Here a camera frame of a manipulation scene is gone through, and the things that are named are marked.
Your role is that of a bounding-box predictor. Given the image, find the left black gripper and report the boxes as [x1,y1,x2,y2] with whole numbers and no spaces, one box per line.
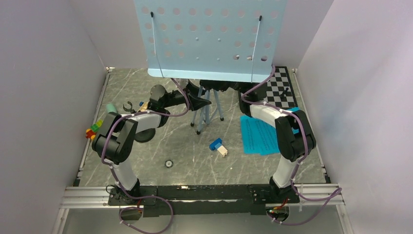
[163,80,212,112]

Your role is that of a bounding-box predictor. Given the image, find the light blue music stand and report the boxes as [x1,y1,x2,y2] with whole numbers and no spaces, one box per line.
[133,0,288,136]

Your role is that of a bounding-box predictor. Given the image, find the black microphone stand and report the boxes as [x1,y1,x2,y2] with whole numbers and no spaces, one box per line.
[122,101,156,143]

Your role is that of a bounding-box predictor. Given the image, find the blue sheet music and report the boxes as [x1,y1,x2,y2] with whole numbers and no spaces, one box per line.
[286,107,306,134]
[240,116,280,156]

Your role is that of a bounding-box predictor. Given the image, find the green toy microphone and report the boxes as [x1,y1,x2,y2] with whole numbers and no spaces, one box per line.
[105,103,118,114]

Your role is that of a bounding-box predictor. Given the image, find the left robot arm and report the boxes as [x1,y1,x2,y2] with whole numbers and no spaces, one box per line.
[92,84,211,205]

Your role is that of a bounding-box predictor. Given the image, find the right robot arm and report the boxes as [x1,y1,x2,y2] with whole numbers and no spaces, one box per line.
[236,82,317,203]

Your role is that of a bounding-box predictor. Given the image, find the blue white toy brick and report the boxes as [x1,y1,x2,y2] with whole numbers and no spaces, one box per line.
[209,138,228,157]

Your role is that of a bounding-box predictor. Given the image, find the beige toy cart blue wheels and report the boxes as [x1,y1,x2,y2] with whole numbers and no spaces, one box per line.
[138,102,149,113]

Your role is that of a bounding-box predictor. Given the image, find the blue white poker chip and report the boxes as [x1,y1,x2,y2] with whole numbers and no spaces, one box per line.
[165,160,173,168]

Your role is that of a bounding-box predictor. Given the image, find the black white chessboard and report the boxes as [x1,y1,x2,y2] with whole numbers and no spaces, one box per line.
[264,66,298,109]

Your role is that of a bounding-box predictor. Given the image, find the colourful brick toy car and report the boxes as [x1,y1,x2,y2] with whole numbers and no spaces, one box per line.
[85,120,103,140]

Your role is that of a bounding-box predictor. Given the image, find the black base frame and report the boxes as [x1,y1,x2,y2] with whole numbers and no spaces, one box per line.
[108,184,299,217]

